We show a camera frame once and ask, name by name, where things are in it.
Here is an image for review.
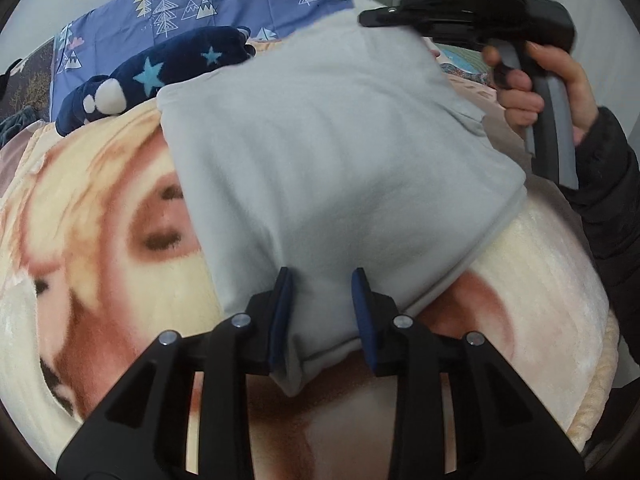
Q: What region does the navy star plush blanket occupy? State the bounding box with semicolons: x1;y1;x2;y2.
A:
55;25;256;137

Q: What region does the dark teal blanket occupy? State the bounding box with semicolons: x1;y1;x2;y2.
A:
0;107;43;148

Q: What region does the person's right hand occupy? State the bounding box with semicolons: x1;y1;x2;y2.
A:
481;41;601;147

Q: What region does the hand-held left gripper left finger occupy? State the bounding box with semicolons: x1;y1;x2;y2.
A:
57;266;294;480

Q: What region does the light grey t-shirt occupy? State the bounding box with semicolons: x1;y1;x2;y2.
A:
156;0;527;400

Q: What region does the printed plush blanket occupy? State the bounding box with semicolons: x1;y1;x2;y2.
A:
0;40;621;480

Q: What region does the person's right forearm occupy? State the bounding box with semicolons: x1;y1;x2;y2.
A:
570;106;640;396

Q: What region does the black plush strap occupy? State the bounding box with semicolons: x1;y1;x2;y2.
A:
0;59;23;98

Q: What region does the floral cloth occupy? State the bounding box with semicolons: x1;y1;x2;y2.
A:
440;46;498;86

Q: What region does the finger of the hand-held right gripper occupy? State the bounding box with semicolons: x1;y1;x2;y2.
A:
358;4;426;29

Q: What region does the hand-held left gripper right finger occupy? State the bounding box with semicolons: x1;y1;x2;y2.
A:
351;266;586;480

